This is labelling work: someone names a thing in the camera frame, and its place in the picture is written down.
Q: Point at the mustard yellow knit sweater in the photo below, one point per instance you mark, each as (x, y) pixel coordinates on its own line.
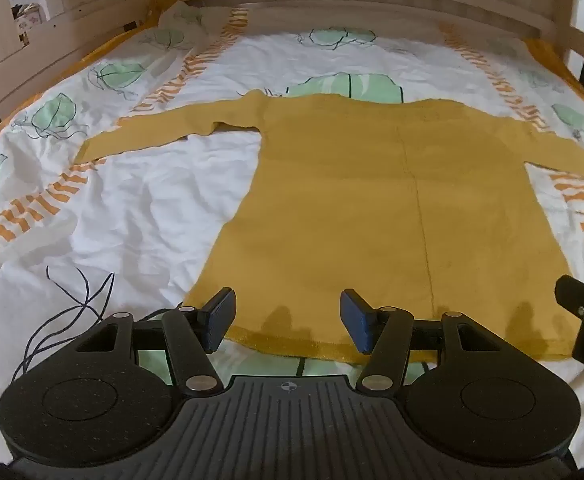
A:
(347, 200)

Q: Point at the orange fitted sheet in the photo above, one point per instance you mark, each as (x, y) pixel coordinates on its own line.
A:
(554, 57)

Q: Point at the leaf print white duvet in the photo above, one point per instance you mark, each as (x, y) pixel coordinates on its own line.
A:
(147, 200)

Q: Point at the small cardboard box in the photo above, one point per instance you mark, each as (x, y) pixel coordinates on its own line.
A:
(27, 20)

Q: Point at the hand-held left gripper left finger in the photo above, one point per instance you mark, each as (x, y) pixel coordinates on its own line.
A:
(220, 317)

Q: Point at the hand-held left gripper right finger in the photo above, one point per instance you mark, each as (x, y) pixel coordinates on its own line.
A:
(354, 317)

